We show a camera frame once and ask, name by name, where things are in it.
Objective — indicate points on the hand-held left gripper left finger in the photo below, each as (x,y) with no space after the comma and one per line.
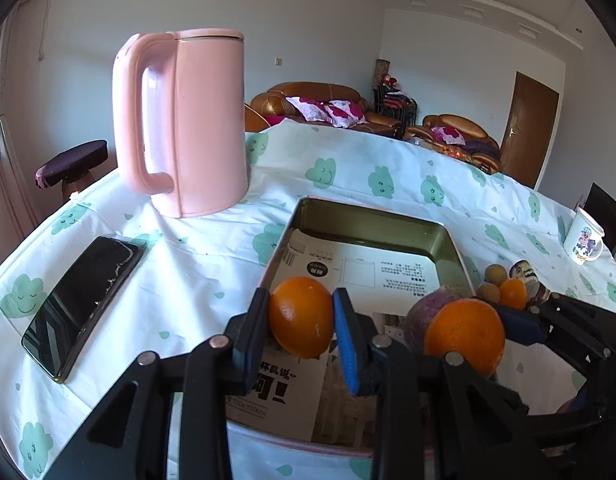
(255,330)

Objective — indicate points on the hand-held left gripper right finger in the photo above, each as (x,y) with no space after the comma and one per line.
(345,340)

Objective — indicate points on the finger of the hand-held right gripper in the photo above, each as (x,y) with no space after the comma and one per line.
(562,427)
(522,327)

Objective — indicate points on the large orange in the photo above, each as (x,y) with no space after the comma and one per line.
(300,317)
(462,335)

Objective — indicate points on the metal tin tray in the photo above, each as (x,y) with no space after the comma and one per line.
(437,255)

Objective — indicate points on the small orange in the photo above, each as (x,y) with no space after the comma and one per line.
(512,294)

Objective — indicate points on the printed paper sheet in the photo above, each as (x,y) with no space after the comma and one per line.
(368,275)

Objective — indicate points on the purple round fruit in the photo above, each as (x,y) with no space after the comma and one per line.
(422,312)

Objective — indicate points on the white cloud-print tablecloth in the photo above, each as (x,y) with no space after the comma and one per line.
(203,255)

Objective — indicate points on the white cartoon mug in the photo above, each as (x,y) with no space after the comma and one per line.
(581,237)

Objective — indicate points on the black chair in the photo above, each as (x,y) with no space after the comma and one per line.
(605,215)

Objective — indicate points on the black smartphone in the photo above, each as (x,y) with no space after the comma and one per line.
(83,310)

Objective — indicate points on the brown wooden door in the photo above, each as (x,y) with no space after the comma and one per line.
(527,130)

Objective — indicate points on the brown leather armchair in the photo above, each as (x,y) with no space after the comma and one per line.
(462,127)

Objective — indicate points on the pink electric kettle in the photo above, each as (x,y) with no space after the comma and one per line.
(208,125)

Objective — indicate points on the pink patterned pillow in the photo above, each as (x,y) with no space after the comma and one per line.
(347,112)
(308,107)

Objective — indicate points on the brown leather sofa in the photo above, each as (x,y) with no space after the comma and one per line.
(298,92)

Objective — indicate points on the stacked dark chairs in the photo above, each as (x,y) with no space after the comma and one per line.
(393,102)

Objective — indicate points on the round padded stool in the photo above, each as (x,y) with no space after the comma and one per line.
(70,162)

